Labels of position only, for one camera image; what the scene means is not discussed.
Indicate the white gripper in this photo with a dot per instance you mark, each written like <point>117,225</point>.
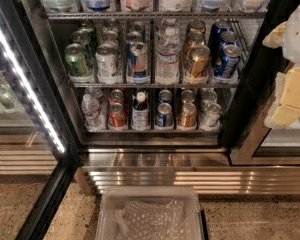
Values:
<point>299,34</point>

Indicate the front blue Pepsi can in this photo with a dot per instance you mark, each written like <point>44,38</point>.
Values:
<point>227,61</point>

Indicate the blue pepsi can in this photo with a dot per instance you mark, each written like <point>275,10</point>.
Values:
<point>227,61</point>
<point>218,27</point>
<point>227,38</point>

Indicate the rear blue Pepsi can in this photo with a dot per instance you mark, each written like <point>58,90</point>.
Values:
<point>218,27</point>

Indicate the rear silver can lower shelf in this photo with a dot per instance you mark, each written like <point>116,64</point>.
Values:
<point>207,97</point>

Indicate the silver can shelf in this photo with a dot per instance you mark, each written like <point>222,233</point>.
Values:
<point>211,114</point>
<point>207,97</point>

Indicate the front gold can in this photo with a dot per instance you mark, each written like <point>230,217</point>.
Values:
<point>198,61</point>

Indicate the gold can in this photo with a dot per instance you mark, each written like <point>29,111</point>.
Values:
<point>192,39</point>
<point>198,61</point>
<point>196,25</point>

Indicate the front silver can lower shelf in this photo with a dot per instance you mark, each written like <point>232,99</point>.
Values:
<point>211,114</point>

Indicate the rear gold can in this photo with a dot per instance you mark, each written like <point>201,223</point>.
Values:
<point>196,25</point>

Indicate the rear gold can lower shelf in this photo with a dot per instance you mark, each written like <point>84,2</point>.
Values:
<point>187,96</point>

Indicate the gold can shelf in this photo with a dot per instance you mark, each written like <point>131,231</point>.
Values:
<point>187,96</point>
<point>187,116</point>

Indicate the front gold can lower shelf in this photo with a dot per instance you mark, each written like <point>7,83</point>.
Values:
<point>187,116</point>

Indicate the front water bottle middle shelf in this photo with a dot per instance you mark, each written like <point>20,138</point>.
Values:
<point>168,57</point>

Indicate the water bottle shelf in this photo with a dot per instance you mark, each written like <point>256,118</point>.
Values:
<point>95,92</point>
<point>168,57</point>
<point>92,111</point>
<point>169,23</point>

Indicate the rear water bottle middle shelf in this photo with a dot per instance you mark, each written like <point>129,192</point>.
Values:
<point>169,23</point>

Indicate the rear blue can lower shelf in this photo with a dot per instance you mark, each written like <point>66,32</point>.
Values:
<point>165,96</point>

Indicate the front blue can lower shelf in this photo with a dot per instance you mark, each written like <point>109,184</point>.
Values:
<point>164,115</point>

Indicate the front Red Bull can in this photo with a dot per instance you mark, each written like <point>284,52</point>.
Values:
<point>138,59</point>

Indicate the red bull can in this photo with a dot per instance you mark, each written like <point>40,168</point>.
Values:
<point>138,59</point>
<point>131,38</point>
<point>138,26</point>

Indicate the rear Red Bull can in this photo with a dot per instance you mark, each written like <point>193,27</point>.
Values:
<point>138,26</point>

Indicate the rear orange can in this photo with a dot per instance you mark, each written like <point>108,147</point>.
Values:
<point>116,96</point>

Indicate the front orange can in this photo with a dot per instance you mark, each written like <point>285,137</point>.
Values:
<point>116,115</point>

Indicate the front white can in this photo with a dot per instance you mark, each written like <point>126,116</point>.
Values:
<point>106,58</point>

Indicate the rear white can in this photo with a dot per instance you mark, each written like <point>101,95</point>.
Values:
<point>112,25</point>

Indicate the rear water bottle lower shelf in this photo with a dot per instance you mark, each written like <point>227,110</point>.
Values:
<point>95,92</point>

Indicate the front water bottle lower shelf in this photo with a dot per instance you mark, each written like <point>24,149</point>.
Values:
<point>92,111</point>

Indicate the dark juice bottle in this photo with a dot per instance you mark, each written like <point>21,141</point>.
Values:
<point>140,112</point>

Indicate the bubble wrap sheet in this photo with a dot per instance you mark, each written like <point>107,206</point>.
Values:
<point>151,221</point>

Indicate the clear plastic bin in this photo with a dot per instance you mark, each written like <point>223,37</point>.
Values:
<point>115,198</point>

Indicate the upper wire shelf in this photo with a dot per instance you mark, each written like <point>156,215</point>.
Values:
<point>150,15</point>

